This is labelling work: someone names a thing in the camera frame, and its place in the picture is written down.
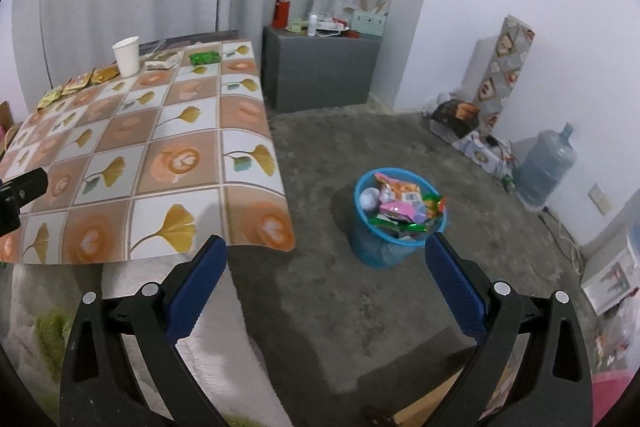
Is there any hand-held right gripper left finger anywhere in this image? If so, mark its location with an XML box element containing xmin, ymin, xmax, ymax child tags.
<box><xmin>60</xmin><ymin>234</ymin><xmax>228</xmax><ymax>427</ymax></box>

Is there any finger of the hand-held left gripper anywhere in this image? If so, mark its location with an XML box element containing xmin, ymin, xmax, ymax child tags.
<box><xmin>0</xmin><ymin>170</ymin><xmax>49</xmax><ymax>210</ymax></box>

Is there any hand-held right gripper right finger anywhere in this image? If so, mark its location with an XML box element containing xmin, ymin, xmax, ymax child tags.
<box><xmin>424</xmin><ymin>232</ymin><xmax>595</xmax><ymax>427</ymax></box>

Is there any green snack packet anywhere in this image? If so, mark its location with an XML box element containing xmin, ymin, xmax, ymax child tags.
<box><xmin>369</xmin><ymin>213</ymin><xmax>432</xmax><ymax>237</ymax></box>

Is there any blue plastic wastebasket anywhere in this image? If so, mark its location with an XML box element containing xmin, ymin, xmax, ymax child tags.
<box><xmin>350</xmin><ymin>167</ymin><xmax>448</xmax><ymax>269</ymax></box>

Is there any orange and pink snack packet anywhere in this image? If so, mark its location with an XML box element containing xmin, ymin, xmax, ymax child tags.
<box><xmin>374</xmin><ymin>173</ymin><xmax>433</xmax><ymax>221</ymax></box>

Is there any small yellow-green packet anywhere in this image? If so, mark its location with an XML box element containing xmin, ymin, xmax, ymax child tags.
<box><xmin>37</xmin><ymin>89</ymin><xmax>64</xmax><ymax>110</ymax></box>

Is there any small orange-yellow packet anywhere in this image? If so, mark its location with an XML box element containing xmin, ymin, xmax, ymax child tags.
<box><xmin>60</xmin><ymin>77</ymin><xmax>92</xmax><ymax>97</ymax></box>

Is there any brown cardboard box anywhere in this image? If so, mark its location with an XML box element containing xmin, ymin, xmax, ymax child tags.
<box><xmin>395</xmin><ymin>369</ymin><xmax>516</xmax><ymax>427</ymax></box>

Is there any ginkgo print tablecloth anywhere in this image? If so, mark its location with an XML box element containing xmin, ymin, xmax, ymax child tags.
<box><xmin>0</xmin><ymin>39</ymin><xmax>297</xmax><ymax>265</ymax></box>

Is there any white patterned box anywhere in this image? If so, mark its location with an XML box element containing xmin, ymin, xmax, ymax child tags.
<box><xmin>452</xmin><ymin>129</ymin><xmax>514</xmax><ymax>173</ymax></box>

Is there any blue water jug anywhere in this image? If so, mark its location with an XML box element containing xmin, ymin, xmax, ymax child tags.
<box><xmin>515</xmin><ymin>123</ymin><xmax>578</xmax><ymax>208</ymax></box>

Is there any clear bag of items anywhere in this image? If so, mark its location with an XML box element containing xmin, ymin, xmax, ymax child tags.
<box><xmin>592</xmin><ymin>302</ymin><xmax>634</xmax><ymax>369</ymax></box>

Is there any white paper cup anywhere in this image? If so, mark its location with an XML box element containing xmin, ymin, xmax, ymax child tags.
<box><xmin>111</xmin><ymin>37</ymin><xmax>141</xmax><ymax>78</ymax></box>

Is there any dark box with orange print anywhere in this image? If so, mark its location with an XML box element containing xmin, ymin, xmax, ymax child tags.
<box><xmin>431</xmin><ymin>99</ymin><xmax>482</xmax><ymax>140</ymax></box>

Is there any white plastic bag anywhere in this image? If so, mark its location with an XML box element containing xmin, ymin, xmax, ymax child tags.
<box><xmin>422</xmin><ymin>92</ymin><xmax>456</xmax><ymax>118</ymax></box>

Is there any pink cloth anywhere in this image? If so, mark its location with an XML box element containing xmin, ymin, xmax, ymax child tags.
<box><xmin>590</xmin><ymin>369</ymin><xmax>634</xmax><ymax>427</ymax></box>

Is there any patterned wrapped column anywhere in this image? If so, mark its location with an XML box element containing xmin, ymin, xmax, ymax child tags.
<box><xmin>472</xmin><ymin>14</ymin><xmax>536</xmax><ymax>140</ymax></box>

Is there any white panel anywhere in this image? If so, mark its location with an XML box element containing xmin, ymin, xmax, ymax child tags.
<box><xmin>460</xmin><ymin>37</ymin><xmax>501</xmax><ymax>108</ymax></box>

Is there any dark printed flat box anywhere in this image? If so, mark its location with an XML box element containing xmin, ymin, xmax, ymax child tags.
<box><xmin>137</xmin><ymin>29</ymin><xmax>242</xmax><ymax>56</ymax></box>

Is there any grey cabinet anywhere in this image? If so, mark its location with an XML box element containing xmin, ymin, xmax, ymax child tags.
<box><xmin>262</xmin><ymin>25</ymin><xmax>382</xmax><ymax>114</ymax></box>

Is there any teal desk organizer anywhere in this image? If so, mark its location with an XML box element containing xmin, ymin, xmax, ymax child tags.
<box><xmin>350</xmin><ymin>9</ymin><xmax>388</xmax><ymax>38</ymax></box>

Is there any white red flat item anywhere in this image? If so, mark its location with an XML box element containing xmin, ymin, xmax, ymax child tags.
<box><xmin>318</xmin><ymin>18</ymin><xmax>351</xmax><ymax>38</ymax></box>

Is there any red thermos bottle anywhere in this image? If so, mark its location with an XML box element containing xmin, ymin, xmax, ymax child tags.
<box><xmin>272</xmin><ymin>0</ymin><xmax>292</xmax><ymax>28</ymax></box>

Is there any white cable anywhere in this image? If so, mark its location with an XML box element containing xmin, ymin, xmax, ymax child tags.
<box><xmin>542</xmin><ymin>206</ymin><xmax>587</xmax><ymax>279</ymax></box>

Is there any black cable bundle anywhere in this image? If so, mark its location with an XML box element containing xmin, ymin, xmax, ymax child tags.
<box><xmin>482</xmin><ymin>134</ymin><xmax>516</xmax><ymax>180</ymax></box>

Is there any wall socket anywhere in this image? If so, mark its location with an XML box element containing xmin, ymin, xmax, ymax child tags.
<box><xmin>589</xmin><ymin>184</ymin><xmax>614</xmax><ymax>216</ymax></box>

